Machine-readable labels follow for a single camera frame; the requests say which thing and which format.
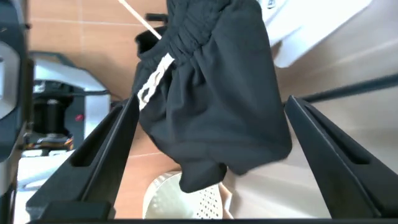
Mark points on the white laundry basket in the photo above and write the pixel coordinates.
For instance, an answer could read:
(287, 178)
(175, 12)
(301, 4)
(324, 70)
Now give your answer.
(174, 199)

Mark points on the black clothes rack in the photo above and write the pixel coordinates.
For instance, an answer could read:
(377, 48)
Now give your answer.
(357, 88)

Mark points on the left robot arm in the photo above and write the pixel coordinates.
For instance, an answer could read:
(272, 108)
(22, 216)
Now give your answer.
(9, 81)

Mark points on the black garment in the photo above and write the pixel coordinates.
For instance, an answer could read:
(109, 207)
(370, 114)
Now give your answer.
(217, 109)

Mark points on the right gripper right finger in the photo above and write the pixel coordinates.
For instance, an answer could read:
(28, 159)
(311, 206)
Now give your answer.
(351, 186)

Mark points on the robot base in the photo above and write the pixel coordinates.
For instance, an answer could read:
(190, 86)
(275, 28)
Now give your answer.
(96, 115)

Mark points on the beige curtain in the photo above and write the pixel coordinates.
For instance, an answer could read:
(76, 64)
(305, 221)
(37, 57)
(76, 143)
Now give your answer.
(342, 46)

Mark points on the white printed t-shirt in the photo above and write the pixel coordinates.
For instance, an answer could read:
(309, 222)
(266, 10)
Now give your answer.
(311, 25)

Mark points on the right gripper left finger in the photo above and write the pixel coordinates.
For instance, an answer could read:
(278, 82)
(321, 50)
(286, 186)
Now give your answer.
(93, 174)

